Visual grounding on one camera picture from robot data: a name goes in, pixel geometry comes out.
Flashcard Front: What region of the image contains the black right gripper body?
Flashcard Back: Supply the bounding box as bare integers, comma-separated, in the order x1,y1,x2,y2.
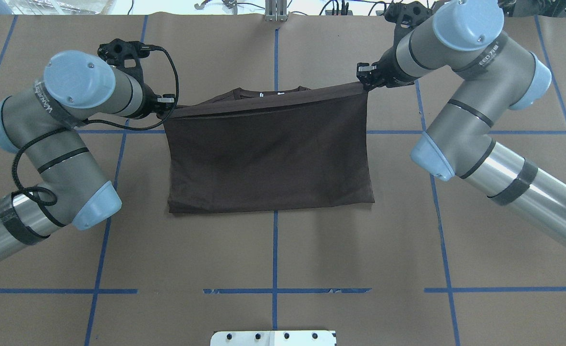
371,1,432,88

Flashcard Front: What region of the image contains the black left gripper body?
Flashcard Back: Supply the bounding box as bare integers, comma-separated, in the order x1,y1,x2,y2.
97,38,168,118

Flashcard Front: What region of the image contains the dark brown t-shirt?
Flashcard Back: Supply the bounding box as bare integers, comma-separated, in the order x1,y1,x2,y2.
164,82,374,214

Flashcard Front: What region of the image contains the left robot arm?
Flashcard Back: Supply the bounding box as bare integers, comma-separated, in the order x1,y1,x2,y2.
0,39,179,261

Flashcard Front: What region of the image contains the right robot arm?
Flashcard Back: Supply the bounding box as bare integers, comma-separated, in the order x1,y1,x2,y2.
357,0,566,247

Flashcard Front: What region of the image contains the aluminium frame post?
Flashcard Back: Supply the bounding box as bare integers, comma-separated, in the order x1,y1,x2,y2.
265,0,290,23

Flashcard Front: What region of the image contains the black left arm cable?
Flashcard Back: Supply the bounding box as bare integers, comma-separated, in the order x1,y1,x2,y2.
11,44,180,206

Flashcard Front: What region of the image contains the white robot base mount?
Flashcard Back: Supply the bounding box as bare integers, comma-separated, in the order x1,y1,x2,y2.
210,329,337,346

